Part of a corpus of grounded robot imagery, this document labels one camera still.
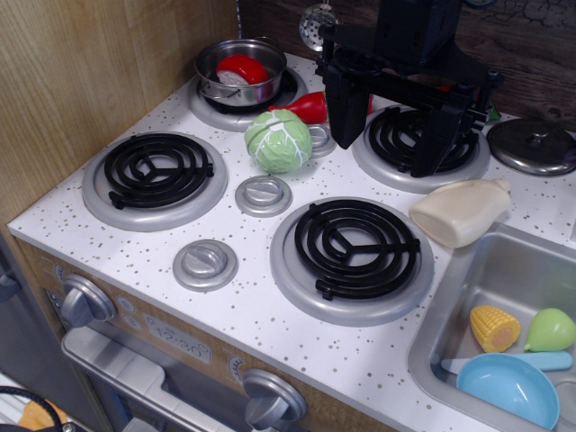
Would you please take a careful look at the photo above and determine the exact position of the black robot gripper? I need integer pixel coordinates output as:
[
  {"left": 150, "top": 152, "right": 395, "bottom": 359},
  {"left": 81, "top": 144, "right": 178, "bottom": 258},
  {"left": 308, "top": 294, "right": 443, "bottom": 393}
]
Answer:
[{"left": 317, "top": 23, "right": 503, "bottom": 177}]

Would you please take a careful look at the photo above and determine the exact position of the red and white toy sushi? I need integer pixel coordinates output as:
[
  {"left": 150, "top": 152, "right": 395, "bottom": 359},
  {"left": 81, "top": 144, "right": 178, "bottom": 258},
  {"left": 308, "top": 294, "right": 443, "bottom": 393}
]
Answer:
[{"left": 216, "top": 54, "right": 268, "bottom": 86}]

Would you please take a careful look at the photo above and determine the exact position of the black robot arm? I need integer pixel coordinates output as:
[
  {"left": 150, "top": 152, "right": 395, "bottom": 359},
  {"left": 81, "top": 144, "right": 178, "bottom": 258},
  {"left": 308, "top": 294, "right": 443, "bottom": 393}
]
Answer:
[{"left": 317, "top": 1, "right": 503, "bottom": 177}]

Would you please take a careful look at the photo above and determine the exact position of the small steel pan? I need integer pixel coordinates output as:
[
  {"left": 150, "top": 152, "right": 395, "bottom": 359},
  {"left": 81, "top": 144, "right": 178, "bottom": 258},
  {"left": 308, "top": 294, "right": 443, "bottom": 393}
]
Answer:
[{"left": 194, "top": 40, "right": 287, "bottom": 107}]

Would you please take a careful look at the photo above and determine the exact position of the back right black burner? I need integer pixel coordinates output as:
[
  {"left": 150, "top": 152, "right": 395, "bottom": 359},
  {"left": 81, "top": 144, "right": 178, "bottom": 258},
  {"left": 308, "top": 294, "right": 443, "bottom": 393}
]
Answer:
[{"left": 352, "top": 105, "right": 491, "bottom": 194}]

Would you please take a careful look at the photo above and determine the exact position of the black burner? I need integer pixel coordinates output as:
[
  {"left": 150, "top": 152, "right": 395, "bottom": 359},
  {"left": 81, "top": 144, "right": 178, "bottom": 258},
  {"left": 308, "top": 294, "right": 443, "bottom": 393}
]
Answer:
[
  {"left": 352, "top": 105, "right": 491, "bottom": 194},
  {"left": 270, "top": 197, "right": 434, "bottom": 328},
  {"left": 82, "top": 132, "right": 228, "bottom": 232}
]

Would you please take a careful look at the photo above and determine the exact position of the back grey stove knob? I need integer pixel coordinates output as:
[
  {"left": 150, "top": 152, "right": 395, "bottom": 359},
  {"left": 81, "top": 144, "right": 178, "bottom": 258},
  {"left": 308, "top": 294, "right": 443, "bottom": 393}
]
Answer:
[{"left": 308, "top": 124, "right": 337, "bottom": 159}]

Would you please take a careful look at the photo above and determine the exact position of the grey stove knob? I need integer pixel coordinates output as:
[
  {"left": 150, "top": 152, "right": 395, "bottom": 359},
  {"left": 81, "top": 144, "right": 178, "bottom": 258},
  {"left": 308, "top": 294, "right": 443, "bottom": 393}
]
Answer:
[
  {"left": 235, "top": 175, "right": 293, "bottom": 218},
  {"left": 308, "top": 124, "right": 337, "bottom": 159},
  {"left": 172, "top": 239, "right": 239, "bottom": 293}
]

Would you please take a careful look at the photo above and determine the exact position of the red toy ketchup bottle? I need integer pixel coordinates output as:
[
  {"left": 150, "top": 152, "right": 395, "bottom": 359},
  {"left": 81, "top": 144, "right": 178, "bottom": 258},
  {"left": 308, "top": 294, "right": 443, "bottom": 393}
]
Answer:
[{"left": 267, "top": 91, "right": 347, "bottom": 124}]

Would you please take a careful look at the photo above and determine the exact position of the red toy chili pepper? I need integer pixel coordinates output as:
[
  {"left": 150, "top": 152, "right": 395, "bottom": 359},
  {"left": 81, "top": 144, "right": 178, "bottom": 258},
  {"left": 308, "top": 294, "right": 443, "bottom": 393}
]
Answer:
[{"left": 489, "top": 101, "right": 501, "bottom": 122}]

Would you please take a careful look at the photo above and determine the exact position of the cream toy bottle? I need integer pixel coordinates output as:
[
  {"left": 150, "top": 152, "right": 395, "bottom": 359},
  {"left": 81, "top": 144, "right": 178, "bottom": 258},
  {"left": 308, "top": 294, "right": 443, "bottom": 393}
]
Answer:
[{"left": 409, "top": 178, "right": 511, "bottom": 248}]

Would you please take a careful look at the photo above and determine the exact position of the green toy cabbage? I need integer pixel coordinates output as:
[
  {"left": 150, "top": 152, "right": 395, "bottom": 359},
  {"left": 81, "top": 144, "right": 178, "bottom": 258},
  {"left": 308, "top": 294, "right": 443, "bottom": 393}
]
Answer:
[{"left": 244, "top": 109, "right": 312, "bottom": 174}]

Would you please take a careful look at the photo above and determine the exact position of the hanging steel strainer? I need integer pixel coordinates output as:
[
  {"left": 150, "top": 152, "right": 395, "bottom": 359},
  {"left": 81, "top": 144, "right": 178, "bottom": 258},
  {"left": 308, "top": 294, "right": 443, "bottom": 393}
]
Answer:
[{"left": 299, "top": 1, "right": 340, "bottom": 52}]

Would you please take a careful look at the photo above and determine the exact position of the steel pot lid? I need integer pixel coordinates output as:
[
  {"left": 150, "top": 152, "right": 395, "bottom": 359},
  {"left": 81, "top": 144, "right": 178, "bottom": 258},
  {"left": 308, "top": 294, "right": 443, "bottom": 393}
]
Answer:
[{"left": 487, "top": 119, "right": 575, "bottom": 176}]

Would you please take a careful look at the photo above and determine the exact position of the front right black burner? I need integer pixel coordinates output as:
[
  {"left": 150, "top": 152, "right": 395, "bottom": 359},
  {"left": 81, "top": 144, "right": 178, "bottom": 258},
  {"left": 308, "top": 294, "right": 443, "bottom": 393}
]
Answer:
[{"left": 270, "top": 197, "right": 434, "bottom": 328}]

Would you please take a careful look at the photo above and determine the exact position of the middle grey stove knob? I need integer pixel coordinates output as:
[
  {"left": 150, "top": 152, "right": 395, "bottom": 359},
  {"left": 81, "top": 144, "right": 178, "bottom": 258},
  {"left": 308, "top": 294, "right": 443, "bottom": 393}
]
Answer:
[{"left": 235, "top": 175, "right": 293, "bottom": 218}]

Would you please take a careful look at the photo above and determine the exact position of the back left burner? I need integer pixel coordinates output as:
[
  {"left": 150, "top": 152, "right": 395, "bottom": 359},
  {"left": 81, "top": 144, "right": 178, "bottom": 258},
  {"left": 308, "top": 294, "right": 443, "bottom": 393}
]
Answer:
[{"left": 188, "top": 67, "right": 308, "bottom": 132}]

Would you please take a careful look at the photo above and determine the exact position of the steel sink basin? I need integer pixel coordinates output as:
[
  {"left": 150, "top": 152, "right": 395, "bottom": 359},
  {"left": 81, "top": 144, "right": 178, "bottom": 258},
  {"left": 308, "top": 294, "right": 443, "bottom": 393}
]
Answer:
[{"left": 408, "top": 224, "right": 575, "bottom": 431}]

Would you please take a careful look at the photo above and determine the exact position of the yellow toy corn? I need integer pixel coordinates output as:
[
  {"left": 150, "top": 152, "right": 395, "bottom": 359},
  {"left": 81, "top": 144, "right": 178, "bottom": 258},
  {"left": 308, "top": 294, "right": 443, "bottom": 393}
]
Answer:
[{"left": 469, "top": 305, "right": 521, "bottom": 353}]

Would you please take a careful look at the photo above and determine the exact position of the front grey stove knob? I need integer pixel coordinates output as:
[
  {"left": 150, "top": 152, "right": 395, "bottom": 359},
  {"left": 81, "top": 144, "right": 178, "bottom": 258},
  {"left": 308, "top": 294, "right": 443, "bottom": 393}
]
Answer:
[{"left": 172, "top": 239, "right": 239, "bottom": 293}]

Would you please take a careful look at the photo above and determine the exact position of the front left black burner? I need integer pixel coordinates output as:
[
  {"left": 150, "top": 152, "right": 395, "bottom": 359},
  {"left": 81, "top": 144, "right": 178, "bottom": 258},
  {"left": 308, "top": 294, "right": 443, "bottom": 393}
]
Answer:
[{"left": 82, "top": 132, "right": 228, "bottom": 232}]

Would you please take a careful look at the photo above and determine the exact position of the green toy pear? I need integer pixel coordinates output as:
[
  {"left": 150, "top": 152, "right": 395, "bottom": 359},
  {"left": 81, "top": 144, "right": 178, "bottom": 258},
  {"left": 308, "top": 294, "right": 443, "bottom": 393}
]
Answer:
[{"left": 524, "top": 308, "right": 575, "bottom": 352}]

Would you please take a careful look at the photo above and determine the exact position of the light blue toy ladle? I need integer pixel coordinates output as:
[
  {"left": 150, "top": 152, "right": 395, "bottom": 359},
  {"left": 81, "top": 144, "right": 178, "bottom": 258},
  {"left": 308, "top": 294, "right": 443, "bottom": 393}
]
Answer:
[{"left": 440, "top": 351, "right": 573, "bottom": 430}]

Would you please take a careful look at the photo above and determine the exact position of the right silver oven knob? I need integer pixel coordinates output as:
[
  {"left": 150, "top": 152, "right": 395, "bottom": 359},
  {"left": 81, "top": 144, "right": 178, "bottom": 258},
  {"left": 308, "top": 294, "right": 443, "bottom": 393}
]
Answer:
[{"left": 243, "top": 368, "right": 308, "bottom": 431}]

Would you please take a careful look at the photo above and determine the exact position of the silver oven knob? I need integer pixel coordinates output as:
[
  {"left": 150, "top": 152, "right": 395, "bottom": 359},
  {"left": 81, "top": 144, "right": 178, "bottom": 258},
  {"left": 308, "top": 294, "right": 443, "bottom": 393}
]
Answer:
[
  {"left": 243, "top": 368, "right": 308, "bottom": 431},
  {"left": 60, "top": 274, "right": 117, "bottom": 328}
]

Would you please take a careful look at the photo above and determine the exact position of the left silver oven knob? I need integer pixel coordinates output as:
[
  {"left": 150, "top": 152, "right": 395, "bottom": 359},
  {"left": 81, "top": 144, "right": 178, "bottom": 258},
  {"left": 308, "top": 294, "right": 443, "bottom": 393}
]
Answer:
[{"left": 60, "top": 274, "right": 117, "bottom": 328}]

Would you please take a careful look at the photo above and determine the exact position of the orange toy food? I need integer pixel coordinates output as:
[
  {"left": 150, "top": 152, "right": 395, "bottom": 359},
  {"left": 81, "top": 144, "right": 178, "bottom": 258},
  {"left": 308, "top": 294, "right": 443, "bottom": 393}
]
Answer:
[{"left": 17, "top": 401, "right": 54, "bottom": 431}]

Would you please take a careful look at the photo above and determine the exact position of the silver oven door handle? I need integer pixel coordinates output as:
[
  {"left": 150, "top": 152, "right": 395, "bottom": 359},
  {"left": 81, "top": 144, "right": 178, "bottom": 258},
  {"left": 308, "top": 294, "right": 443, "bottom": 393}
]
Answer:
[{"left": 61, "top": 328, "right": 230, "bottom": 431}]

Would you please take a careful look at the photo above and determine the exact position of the black cable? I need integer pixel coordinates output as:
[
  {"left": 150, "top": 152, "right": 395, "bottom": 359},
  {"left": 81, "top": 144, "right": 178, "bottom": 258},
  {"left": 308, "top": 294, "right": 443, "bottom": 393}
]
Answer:
[{"left": 0, "top": 385, "right": 68, "bottom": 432}]

